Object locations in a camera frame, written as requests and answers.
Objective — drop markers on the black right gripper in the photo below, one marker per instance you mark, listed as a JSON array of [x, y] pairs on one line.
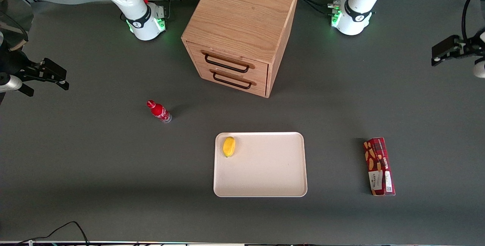
[[15, 65]]

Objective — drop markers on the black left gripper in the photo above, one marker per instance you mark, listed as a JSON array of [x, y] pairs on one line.
[[471, 45]]

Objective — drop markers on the red tartan cookie box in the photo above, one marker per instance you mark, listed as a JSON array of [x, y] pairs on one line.
[[379, 164]]

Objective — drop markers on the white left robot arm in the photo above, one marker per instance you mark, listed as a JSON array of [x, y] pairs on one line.
[[358, 9]]

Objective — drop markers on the cream plastic tray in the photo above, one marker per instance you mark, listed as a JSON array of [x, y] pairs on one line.
[[265, 170]]

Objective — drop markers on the red cola bottle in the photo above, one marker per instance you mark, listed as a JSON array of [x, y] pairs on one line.
[[159, 111]]

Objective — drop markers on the yellow mango fruit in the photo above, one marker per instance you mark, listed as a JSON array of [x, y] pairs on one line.
[[229, 146]]

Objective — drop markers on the wooden drawer cabinet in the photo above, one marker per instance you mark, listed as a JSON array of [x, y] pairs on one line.
[[242, 18]]

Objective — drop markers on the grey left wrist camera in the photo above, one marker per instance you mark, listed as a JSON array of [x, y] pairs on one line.
[[479, 68]]

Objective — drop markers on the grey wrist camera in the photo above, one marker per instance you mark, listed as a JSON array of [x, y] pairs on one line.
[[13, 83], [479, 68]]

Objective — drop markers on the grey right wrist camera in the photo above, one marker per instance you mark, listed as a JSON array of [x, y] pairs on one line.
[[13, 83]]

